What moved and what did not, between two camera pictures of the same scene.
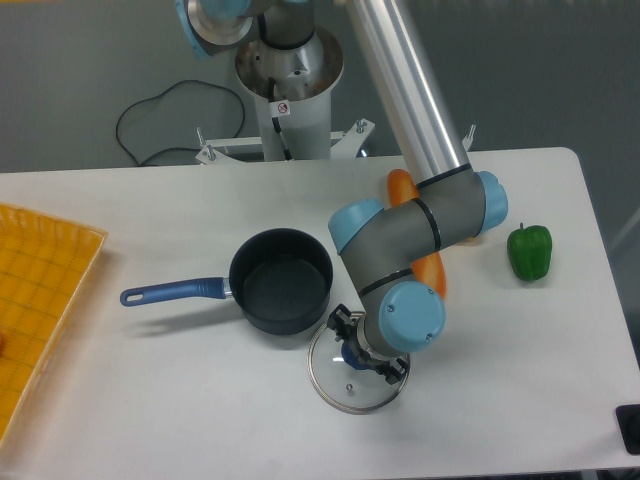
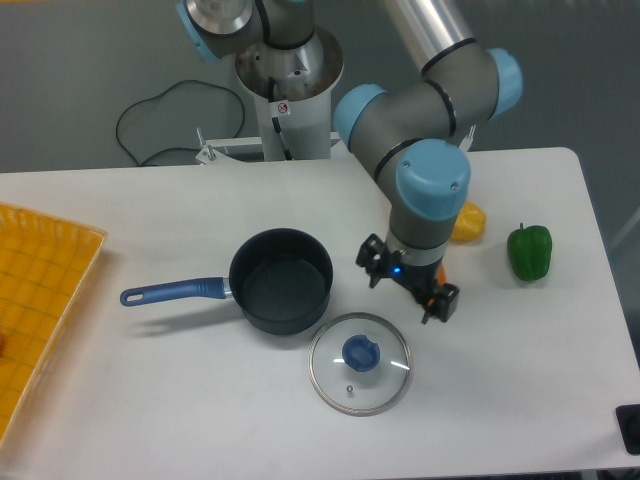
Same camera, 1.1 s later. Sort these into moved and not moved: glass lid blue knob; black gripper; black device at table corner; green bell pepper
Moved: black gripper
Not moved: green bell pepper; black device at table corner; glass lid blue knob
